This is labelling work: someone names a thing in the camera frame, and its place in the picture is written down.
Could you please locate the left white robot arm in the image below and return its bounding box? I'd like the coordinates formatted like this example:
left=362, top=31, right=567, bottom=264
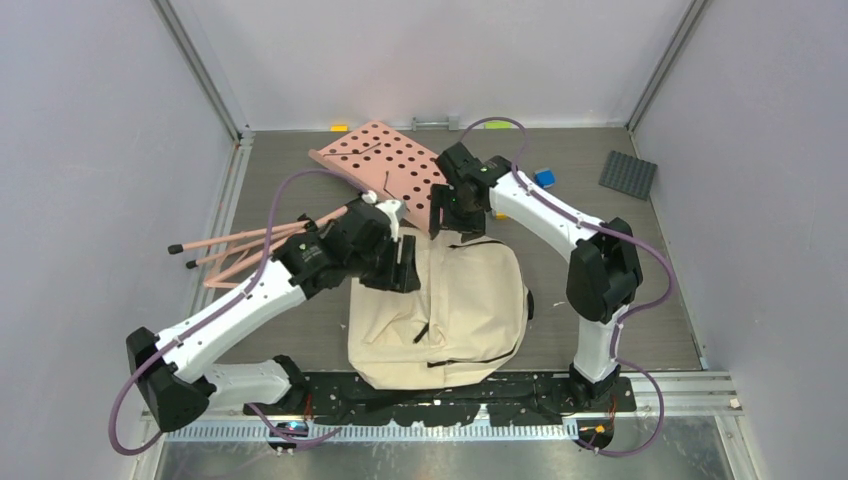
left=126, top=198, right=420, bottom=433

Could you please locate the pink music stand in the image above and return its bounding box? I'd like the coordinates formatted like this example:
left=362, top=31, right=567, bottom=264
left=167, top=121, right=445, bottom=289

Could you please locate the cream canvas backpack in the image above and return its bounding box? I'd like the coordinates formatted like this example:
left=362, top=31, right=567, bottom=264
left=347, top=227, right=532, bottom=390

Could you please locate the dark grey studded plate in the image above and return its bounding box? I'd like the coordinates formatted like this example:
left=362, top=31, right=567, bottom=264
left=598, top=151, right=658, bottom=201

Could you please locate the blue eraser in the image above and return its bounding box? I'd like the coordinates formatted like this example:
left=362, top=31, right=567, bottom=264
left=533, top=168, right=556, bottom=189

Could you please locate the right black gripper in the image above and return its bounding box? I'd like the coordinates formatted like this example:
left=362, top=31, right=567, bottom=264
left=428, top=184, right=485, bottom=245

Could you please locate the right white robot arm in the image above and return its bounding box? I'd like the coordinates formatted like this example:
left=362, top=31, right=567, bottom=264
left=428, top=142, right=643, bottom=411

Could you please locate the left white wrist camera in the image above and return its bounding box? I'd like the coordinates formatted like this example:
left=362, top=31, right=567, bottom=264
left=360, top=190, right=408, bottom=243

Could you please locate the metal wall bracket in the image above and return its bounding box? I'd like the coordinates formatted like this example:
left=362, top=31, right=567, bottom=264
left=411, top=116, right=460, bottom=131

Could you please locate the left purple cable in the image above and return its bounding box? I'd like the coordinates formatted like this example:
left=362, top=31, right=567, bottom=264
left=108, top=168, right=379, bottom=458

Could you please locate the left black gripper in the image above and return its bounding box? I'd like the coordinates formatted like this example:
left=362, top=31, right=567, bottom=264
left=348, top=233, right=420, bottom=294

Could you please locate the green tape piece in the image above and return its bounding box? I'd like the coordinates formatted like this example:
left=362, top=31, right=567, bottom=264
left=484, top=120, right=513, bottom=129

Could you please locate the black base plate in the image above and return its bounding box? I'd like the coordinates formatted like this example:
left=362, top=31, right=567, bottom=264
left=258, top=371, right=637, bottom=427

